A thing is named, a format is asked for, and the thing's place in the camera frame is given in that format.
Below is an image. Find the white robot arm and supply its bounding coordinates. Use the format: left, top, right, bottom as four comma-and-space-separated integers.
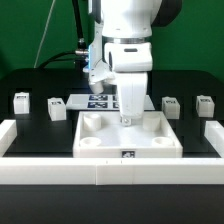
85, 0, 183, 126

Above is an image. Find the white U-shaped fence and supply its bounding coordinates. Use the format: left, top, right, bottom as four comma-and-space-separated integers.
0, 120, 224, 185

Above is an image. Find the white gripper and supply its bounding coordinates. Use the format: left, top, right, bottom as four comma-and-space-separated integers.
104, 42, 153, 127

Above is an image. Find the white square tabletop part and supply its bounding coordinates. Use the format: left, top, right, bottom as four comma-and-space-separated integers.
73, 111, 183, 158

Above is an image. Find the black thick cable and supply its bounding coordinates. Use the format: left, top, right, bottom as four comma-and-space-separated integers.
37, 0, 90, 69

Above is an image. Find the white tag plate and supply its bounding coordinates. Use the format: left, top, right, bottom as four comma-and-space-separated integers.
65, 93, 156, 111

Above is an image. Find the thin white cable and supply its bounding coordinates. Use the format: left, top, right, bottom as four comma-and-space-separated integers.
33, 0, 57, 69

